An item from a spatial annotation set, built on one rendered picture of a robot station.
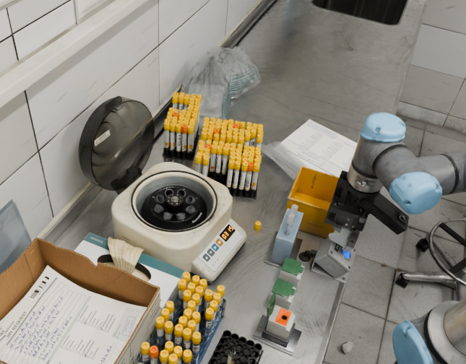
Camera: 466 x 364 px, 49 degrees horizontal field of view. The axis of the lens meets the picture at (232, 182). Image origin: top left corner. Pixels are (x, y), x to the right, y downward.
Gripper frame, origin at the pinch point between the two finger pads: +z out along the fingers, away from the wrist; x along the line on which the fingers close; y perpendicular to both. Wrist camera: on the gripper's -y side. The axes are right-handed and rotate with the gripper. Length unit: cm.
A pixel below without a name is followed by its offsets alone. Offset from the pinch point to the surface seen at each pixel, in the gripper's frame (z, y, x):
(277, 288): 1.6, 11.9, 16.7
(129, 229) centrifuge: -2, 46, 19
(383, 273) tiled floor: 96, -22, -82
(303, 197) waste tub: 7.6, 15.4, -19.0
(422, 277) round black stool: 87, -37, -79
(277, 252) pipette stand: 3.2, 15.1, 6.0
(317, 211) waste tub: -0.3, 9.9, -7.7
